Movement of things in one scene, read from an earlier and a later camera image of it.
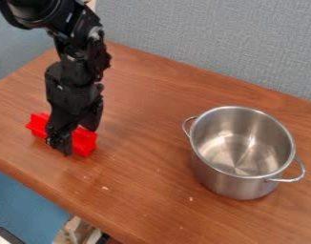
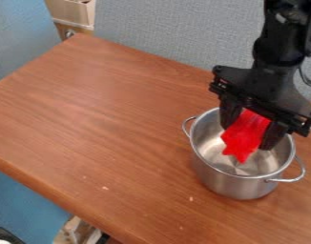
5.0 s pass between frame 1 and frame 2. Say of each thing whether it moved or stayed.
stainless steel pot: stayed
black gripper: moved
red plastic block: moved
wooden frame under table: stayed
